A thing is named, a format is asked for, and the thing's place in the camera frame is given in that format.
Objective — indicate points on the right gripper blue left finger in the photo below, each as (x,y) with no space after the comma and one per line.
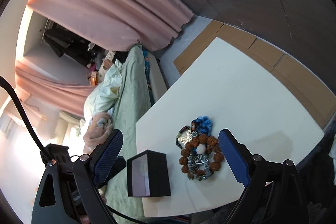
(109,149)

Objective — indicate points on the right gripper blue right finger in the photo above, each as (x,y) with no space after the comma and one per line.
(233,153)

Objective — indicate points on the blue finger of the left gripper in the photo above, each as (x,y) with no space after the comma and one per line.
(110,168)

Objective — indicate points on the black jewelry box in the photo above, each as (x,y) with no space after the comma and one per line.
(147,175)

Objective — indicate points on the blue knotted cord ornament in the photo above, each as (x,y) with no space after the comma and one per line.
(202,125)

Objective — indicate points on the gold leaf pendant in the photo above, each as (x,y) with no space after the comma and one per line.
(186,137)

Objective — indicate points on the pink fluffy blanket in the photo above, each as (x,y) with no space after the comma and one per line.
(98,131)

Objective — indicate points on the pale green pillow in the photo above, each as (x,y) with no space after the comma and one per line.
(105,95)

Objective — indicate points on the pink curtain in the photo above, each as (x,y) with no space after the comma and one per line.
(119,24)
(67,97)

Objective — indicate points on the green bed sheet mattress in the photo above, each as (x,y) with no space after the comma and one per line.
(132,104)

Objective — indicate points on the white cloth at right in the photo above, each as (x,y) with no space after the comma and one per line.
(332,154)

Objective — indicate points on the dark hanging clothes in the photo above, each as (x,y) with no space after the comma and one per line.
(64,42)

